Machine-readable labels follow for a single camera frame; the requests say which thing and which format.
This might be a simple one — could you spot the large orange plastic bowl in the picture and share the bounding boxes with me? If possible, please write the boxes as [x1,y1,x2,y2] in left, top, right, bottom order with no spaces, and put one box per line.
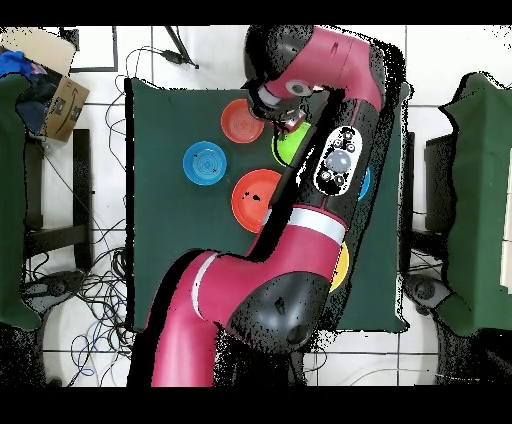
[329,241,351,294]

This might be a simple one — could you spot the green plastic bowl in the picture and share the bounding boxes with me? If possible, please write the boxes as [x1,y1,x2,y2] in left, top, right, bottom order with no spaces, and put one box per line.
[271,120,313,166]

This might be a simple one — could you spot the wide orange-red shallow bowl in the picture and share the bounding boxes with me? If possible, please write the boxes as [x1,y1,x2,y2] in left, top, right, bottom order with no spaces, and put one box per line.
[230,168,284,234]

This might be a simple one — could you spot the blue cloth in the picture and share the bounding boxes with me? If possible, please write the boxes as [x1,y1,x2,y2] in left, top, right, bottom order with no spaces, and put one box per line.
[0,50,33,78]

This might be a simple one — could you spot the tangle of black cables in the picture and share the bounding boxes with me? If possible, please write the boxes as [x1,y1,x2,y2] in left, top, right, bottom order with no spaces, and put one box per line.
[23,215,137,387]

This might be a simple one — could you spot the green cloth covered table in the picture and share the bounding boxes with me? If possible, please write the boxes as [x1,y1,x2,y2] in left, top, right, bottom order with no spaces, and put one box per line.
[0,73,43,331]
[439,71,512,337]

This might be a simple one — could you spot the black rounded floor base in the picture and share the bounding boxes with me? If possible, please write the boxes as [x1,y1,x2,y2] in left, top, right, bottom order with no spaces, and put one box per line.
[23,269,85,307]
[403,273,453,317]

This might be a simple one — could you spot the black tripod leg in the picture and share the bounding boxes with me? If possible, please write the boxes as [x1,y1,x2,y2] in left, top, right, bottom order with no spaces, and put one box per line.
[163,25,200,70]

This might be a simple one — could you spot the small blue plastic bowl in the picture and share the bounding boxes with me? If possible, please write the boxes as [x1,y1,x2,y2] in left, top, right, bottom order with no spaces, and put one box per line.
[182,140,228,187]

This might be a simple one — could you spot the black box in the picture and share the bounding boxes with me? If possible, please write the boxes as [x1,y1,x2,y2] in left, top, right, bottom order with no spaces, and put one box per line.
[423,133,457,233]

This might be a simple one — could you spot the dark green table cloth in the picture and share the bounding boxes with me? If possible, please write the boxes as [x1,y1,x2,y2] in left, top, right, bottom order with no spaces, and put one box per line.
[125,77,413,333]

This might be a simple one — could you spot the large blue plastic bowl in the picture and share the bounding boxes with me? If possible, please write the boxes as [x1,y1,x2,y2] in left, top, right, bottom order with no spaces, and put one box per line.
[358,165,372,202]

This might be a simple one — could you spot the brown cardboard box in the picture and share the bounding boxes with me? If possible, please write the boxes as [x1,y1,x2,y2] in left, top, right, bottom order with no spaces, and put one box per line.
[0,26,91,143]

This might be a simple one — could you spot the black metal frame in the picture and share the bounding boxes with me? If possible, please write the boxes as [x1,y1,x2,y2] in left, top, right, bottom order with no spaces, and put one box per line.
[59,25,119,74]

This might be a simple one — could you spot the small orange-red ringed bowl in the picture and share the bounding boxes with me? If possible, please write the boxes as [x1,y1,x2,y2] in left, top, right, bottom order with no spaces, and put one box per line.
[220,98,266,145]

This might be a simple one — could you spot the black chair frame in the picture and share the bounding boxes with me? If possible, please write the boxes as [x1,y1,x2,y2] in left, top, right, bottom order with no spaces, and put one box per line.
[23,128,93,273]

